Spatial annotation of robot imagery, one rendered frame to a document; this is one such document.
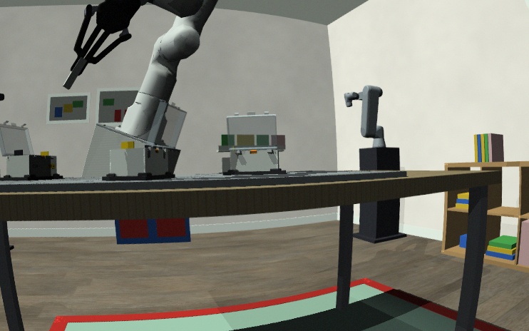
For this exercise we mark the yellow tip rack with holes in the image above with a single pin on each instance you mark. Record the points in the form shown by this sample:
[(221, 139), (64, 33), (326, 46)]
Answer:
[(130, 144)]

